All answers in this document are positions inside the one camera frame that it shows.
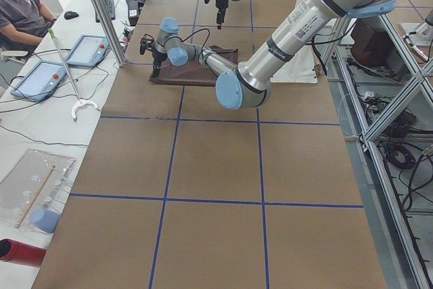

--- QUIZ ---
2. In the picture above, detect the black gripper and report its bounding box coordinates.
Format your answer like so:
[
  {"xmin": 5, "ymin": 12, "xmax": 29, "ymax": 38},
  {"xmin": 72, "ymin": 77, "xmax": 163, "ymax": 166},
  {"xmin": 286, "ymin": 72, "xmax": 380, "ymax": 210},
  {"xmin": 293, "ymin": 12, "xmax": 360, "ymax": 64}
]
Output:
[
  {"xmin": 204, "ymin": 0, "xmax": 229, "ymax": 30},
  {"xmin": 139, "ymin": 34, "xmax": 168, "ymax": 79}
]

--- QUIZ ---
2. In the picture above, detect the dark brown t-shirt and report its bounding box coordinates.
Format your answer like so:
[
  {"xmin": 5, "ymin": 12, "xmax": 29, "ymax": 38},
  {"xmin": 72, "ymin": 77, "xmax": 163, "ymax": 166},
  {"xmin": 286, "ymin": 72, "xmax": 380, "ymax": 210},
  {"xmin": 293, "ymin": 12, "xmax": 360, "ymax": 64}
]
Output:
[{"xmin": 150, "ymin": 46, "xmax": 238, "ymax": 87}]

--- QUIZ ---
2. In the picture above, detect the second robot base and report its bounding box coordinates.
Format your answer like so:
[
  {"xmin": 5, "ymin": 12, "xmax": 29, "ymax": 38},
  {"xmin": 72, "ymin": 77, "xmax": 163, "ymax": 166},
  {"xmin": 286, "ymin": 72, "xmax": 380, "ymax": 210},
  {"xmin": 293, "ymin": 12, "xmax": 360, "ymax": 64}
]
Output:
[{"xmin": 400, "ymin": 11, "xmax": 432, "ymax": 47}]

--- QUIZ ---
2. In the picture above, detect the upper teach pendant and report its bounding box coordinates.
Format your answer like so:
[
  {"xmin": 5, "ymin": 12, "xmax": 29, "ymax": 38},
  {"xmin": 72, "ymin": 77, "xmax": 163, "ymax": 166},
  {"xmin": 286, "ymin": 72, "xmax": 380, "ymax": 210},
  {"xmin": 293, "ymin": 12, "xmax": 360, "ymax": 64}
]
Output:
[{"xmin": 66, "ymin": 35, "xmax": 109, "ymax": 68}]

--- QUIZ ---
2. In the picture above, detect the teach pendant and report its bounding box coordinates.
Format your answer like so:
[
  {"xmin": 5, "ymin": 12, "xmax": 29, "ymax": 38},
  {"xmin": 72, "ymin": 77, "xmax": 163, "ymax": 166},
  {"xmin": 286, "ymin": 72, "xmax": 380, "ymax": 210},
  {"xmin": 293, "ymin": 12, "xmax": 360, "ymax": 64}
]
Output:
[
  {"xmin": 10, "ymin": 60, "xmax": 66, "ymax": 102},
  {"xmin": 66, "ymin": 35, "xmax": 109, "ymax": 68}
]

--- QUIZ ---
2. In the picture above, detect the black keyboard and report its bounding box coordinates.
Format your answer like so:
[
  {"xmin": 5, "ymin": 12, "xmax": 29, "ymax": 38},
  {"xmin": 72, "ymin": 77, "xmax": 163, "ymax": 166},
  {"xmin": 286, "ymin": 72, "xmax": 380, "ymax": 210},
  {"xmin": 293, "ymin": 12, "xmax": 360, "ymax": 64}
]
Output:
[{"xmin": 103, "ymin": 0, "xmax": 116, "ymax": 20}]

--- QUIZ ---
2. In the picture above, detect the black computer mouse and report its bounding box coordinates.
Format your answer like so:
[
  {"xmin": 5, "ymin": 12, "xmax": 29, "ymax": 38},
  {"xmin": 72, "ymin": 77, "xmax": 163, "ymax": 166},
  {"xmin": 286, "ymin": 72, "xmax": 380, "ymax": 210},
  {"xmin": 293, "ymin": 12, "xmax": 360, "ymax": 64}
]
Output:
[{"xmin": 64, "ymin": 11, "xmax": 79, "ymax": 20}]

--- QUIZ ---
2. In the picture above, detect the lower teach pendant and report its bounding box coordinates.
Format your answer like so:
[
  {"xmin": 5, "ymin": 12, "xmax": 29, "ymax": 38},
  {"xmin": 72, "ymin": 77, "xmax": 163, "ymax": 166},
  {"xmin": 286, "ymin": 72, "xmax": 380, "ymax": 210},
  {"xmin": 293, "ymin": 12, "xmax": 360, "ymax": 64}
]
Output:
[{"xmin": 10, "ymin": 60, "xmax": 66, "ymax": 102}]

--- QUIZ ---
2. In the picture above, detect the seated person grey shirt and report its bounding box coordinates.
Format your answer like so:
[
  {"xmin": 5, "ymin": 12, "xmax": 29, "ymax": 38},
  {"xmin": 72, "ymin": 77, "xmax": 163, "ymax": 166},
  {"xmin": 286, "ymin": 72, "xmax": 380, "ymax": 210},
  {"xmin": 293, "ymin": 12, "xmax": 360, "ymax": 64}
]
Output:
[{"xmin": 1, "ymin": 0, "xmax": 57, "ymax": 53}]

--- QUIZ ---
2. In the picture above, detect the wooden stick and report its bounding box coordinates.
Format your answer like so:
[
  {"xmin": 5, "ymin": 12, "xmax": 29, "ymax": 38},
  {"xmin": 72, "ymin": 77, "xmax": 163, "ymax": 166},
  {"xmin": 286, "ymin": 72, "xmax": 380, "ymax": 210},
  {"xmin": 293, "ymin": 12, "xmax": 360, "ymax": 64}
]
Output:
[{"xmin": 15, "ymin": 165, "xmax": 55, "ymax": 229}]

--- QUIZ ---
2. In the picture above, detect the red cylinder tube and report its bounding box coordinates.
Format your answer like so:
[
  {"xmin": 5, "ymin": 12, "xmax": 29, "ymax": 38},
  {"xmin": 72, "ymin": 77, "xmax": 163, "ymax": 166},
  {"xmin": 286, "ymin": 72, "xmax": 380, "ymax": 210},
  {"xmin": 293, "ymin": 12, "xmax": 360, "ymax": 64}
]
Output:
[{"xmin": 1, "ymin": 239, "xmax": 46, "ymax": 267}]

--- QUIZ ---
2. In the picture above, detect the aluminium frame post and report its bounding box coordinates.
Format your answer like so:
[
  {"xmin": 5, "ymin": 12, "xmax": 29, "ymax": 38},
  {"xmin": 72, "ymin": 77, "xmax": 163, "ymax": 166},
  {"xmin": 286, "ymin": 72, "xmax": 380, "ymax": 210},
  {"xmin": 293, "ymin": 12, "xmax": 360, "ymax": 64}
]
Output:
[{"xmin": 91, "ymin": 0, "xmax": 127, "ymax": 67}]

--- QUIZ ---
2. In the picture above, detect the brown box behind frame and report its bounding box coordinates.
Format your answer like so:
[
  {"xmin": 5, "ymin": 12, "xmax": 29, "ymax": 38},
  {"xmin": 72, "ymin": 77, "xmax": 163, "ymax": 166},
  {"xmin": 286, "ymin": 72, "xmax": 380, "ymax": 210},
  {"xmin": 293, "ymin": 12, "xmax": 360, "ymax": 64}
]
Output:
[{"xmin": 350, "ymin": 17, "xmax": 392, "ymax": 68}]

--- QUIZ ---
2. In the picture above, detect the aluminium frame cage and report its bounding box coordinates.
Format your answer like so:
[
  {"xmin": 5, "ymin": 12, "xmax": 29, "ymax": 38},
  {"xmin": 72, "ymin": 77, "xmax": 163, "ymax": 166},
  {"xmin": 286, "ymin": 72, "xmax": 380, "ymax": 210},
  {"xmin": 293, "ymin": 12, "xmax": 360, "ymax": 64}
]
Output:
[{"xmin": 324, "ymin": 13, "xmax": 432, "ymax": 288}]

